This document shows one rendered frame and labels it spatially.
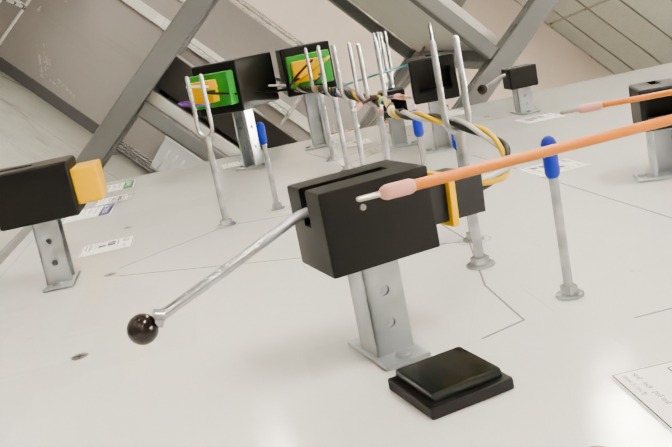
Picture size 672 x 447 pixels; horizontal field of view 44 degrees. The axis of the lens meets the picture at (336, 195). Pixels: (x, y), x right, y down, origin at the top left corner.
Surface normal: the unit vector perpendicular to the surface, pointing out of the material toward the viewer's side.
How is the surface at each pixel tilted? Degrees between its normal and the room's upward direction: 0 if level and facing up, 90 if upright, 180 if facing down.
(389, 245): 80
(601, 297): 47
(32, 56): 90
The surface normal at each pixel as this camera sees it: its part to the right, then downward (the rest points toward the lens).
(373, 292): 0.39, 0.11
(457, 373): -0.18, -0.96
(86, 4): 0.04, 0.07
